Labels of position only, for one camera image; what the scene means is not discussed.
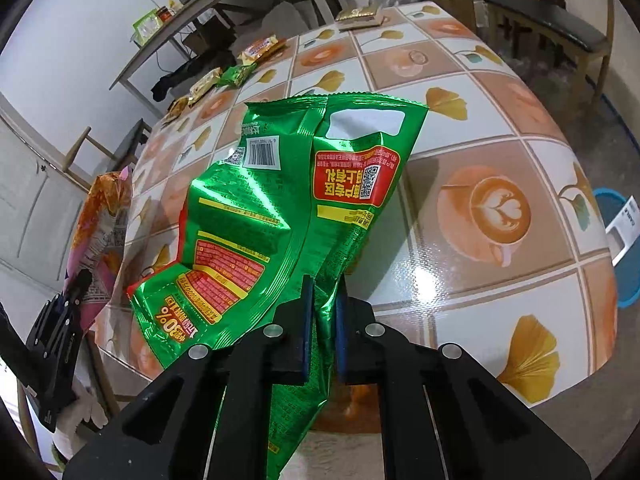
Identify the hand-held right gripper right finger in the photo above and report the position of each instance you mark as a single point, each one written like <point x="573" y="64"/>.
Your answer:
<point x="342" y="340"/>

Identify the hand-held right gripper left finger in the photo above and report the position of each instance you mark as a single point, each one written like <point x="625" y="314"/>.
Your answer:
<point x="306" y="340"/>

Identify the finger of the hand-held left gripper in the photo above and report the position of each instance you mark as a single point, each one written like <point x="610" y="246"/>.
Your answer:
<point x="80" y="290"/>

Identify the orange pink snack bag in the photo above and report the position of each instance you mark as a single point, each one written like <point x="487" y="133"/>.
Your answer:
<point x="100" y="210"/>

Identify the green snack bag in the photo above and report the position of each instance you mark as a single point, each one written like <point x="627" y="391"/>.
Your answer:
<point x="250" y="210"/>

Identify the blue plastic wastebasket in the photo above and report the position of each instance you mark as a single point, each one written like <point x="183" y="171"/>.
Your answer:
<point x="627" y="285"/>

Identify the person's left hand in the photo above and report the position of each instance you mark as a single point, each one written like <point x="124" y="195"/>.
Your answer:
<point x="90" y="410"/>

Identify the white door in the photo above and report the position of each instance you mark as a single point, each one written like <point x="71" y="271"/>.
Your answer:
<point x="40" y="200"/>

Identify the tiled pattern dining table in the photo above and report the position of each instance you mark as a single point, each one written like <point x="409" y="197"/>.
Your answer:
<point x="475" y="285"/>

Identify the wooden chair with black seat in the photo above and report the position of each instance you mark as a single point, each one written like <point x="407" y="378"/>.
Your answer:
<point x="550" y="17"/>
<point x="135" y="137"/>

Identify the brown snack packet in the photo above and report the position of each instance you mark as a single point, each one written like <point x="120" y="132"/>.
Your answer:
<point x="177" y="109"/>

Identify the black cloth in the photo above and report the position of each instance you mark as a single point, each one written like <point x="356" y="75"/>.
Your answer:
<point x="172" y="80"/>

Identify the yellow snack packet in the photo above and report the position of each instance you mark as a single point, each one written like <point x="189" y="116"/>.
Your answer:
<point x="205" y="85"/>

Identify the small green snack packet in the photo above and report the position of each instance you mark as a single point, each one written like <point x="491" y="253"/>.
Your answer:
<point x="235" y="76"/>

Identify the green food packet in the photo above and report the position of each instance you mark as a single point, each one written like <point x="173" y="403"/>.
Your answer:
<point x="146" y="27"/>

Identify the brown cardboard box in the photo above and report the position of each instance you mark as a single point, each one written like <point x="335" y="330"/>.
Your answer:
<point x="210" y="35"/>
<point x="457" y="10"/>

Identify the red jar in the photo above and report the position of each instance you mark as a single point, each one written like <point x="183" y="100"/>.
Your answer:
<point x="163" y="13"/>

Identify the orange white snack packet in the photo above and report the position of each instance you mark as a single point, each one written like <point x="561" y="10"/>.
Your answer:
<point x="262" y="49"/>

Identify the small juice bottle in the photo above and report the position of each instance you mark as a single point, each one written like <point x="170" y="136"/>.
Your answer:
<point x="175" y="4"/>

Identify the white printed carton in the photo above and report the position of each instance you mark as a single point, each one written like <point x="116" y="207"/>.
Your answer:
<point x="625" y="230"/>

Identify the gold box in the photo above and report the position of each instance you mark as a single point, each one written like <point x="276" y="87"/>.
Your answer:
<point x="360" y="14"/>

